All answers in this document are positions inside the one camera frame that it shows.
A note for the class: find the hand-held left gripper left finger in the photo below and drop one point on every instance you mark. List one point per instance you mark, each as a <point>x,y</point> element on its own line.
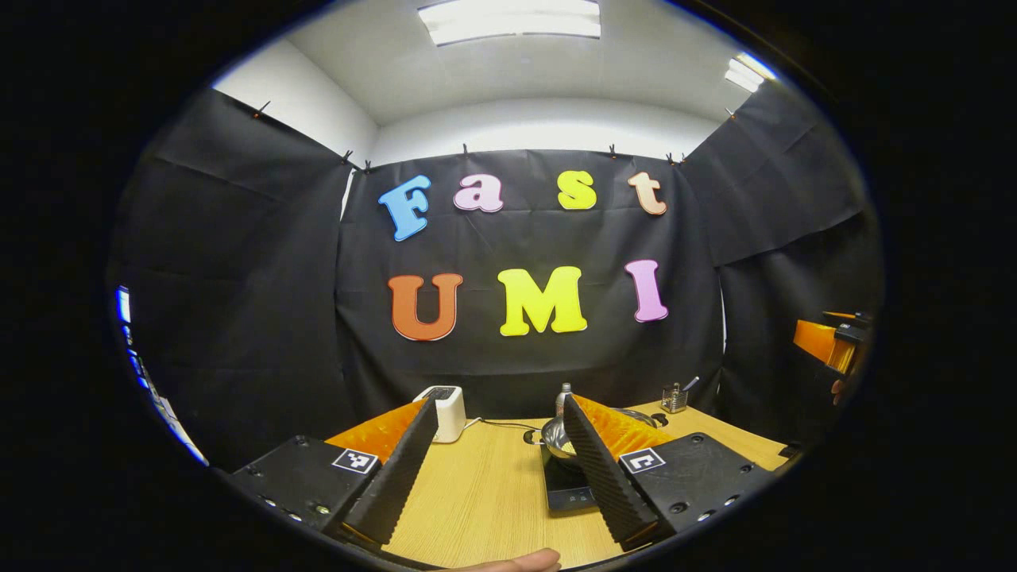
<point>397,477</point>

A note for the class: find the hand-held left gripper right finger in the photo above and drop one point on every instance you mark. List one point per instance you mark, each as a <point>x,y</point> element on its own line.
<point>604,477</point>

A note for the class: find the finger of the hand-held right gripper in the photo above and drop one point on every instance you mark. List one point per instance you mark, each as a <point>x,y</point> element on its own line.
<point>854,328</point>
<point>814,340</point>

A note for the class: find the white toaster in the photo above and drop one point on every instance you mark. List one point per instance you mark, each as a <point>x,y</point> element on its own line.
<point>451,421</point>

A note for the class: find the silver drink bottle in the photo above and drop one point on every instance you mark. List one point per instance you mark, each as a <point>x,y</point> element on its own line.
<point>563,397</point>

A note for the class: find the metal spoon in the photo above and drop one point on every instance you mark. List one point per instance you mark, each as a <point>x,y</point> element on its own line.
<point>692,383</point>

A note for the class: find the black backdrop cloth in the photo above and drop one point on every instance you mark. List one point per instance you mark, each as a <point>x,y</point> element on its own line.
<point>516,365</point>

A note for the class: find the small ceiling light panel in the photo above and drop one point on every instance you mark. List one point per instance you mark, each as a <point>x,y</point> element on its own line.
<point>747,73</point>

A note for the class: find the large ceiling light panel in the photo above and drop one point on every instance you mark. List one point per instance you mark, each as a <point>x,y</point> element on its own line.
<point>508,20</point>

